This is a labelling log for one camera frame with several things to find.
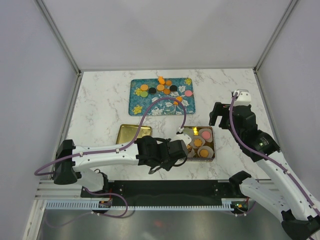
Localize orange flower cookie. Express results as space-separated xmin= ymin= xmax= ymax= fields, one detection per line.
xmin=193 ymin=138 xmax=203 ymax=148

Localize metal tongs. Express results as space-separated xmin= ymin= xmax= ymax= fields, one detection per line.
xmin=148 ymin=166 xmax=161 ymax=175

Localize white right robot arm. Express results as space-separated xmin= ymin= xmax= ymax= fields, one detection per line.
xmin=209 ymin=102 xmax=320 ymax=240

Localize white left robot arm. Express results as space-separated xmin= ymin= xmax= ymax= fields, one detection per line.
xmin=53 ymin=133 xmax=192 ymax=197

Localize white paper cup top-right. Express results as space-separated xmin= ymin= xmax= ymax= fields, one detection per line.
xmin=198 ymin=128 xmax=213 ymax=143

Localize gold tin lid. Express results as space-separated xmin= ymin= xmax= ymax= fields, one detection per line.
xmin=115 ymin=124 xmax=153 ymax=144

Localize white paper cup centre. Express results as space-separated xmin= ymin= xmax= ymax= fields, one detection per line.
xmin=189 ymin=135 xmax=206 ymax=149

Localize dark cookie tin box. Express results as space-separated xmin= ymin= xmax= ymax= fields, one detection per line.
xmin=183 ymin=126 xmax=215 ymax=162

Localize pink round cookie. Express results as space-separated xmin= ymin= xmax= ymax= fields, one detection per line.
xmin=184 ymin=90 xmax=193 ymax=97

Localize white paper cup bottom-right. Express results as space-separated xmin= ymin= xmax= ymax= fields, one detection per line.
xmin=197 ymin=145 xmax=214 ymax=159

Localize white paper cup bottom-left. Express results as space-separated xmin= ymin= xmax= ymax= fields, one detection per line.
xmin=187 ymin=147 xmax=196 ymax=159

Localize orange fish cookie centre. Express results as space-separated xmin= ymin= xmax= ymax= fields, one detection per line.
xmin=173 ymin=96 xmax=183 ymax=105

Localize orange fish cookie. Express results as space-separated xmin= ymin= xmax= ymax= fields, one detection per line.
xmin=158 ymin=76 xmax=166 ymax=85
xmin=173 ymin=96 xmax=183 ymax=105

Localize black round cookie right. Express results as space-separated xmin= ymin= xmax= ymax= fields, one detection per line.
xmin=169 ymin=85 xmax=178 ymax=92

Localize black round cookie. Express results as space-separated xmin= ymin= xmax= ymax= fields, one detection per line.
xmin=169 ymin=85 xmax=178 ymax=92
xmin=148 ymin=87 xmax=157 ymax=95

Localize green round cookie tray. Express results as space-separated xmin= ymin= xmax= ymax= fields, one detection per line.
xmin=140 ymin=91 xmax=148 ymax=98

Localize teal floral tray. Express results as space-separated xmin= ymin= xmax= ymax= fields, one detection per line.
xmin=128 ymin=77 xmax=196 ymax=116

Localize black round cookie left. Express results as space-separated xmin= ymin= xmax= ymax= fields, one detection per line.
xmin=148 ymin=87 xmax=157 ymax=95

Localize orange fish cookie top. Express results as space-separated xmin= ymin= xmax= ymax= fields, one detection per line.
xmin=158 ymin=76 xmax=166 ymax=85

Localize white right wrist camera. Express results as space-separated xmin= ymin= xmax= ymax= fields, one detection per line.
xmin=232 ymin=89 xmax=252 ymax=107

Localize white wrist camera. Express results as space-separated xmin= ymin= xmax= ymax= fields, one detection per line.
xmin=171 ymin=127 xmax=192 ymax=150
xmin=232 ymin=89 xmax=252 ymax=107

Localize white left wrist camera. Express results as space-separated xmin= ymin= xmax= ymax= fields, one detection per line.
xmin=171 ymin=127 xmax=192 ymax=150

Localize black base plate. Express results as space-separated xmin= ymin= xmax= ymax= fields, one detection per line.
xmin=96 ymin=180 xmax=247 ymax=206

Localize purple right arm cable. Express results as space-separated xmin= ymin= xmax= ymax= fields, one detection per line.
xmin=229 ymin=91 xmax=320 ymax=217

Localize aluminium frame rail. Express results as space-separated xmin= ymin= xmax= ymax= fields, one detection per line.
xmin=35 ymin=180 xmax=82 ymax=200

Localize white slotted cable duct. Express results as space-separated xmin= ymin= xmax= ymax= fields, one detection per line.
xmin=45 ymin=199 xmax=234 ymax=211

